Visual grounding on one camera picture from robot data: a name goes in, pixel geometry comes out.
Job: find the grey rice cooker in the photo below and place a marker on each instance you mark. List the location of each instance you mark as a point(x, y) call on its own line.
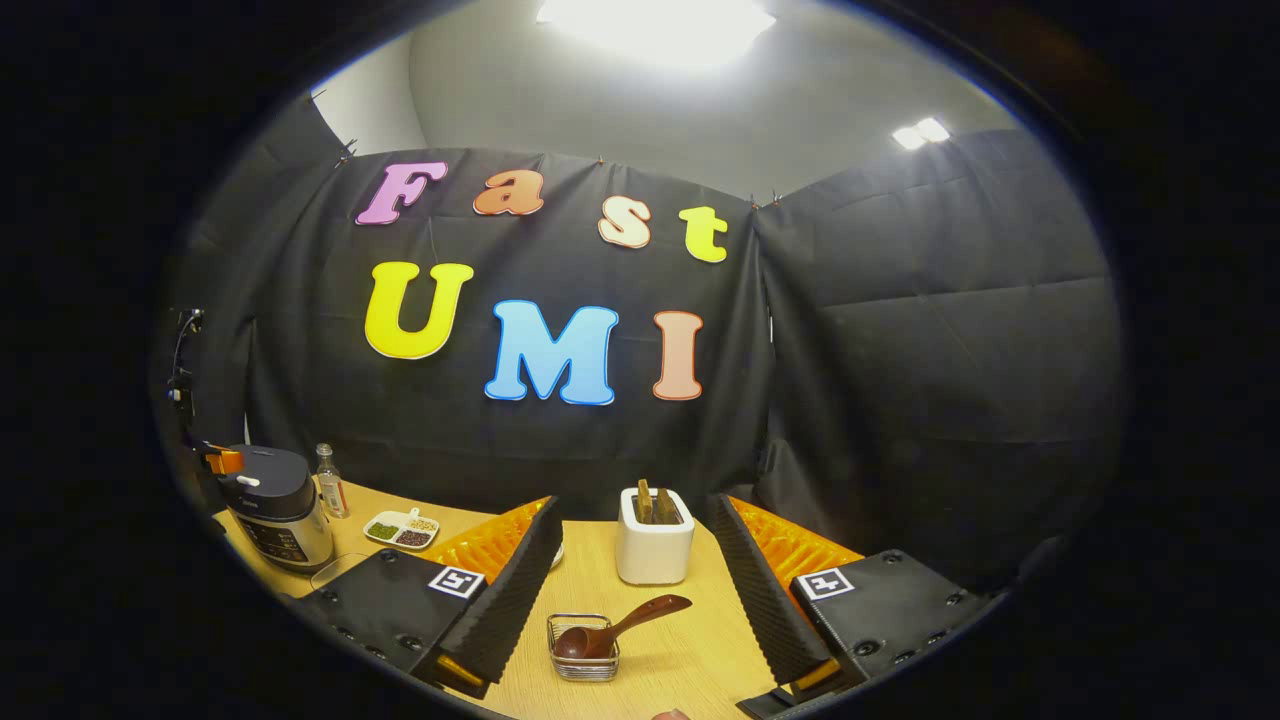
point(275, 510)

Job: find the clear plastic tray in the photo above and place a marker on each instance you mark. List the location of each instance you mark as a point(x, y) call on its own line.
point(335, 572)

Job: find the small clear glass bottle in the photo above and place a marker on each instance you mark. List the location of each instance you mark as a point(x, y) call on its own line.
point(332, 490)

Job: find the brown wooden spoon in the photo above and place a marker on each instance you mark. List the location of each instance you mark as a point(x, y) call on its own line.
point(620, 630)

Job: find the black backdrop cloth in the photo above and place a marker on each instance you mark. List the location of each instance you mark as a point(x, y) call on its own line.
point(900, 350)

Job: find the white divided bean dish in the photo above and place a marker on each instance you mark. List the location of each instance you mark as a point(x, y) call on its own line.
point(400, 530)

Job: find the small ceiling light panel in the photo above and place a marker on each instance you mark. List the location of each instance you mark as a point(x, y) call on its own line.
point(922, 133)

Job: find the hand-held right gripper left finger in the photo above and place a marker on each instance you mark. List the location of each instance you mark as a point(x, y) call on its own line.
point(510, 610)

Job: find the white square utensil holder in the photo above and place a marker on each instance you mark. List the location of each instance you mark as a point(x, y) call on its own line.
point(655, 555)

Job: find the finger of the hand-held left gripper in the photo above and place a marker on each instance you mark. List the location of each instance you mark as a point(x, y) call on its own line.
point(225, 462)

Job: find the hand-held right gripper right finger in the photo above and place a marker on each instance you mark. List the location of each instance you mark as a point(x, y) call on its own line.
point(765, 610)

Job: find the large ceiling light panel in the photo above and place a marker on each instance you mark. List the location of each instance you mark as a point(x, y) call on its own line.
point(655, 25)

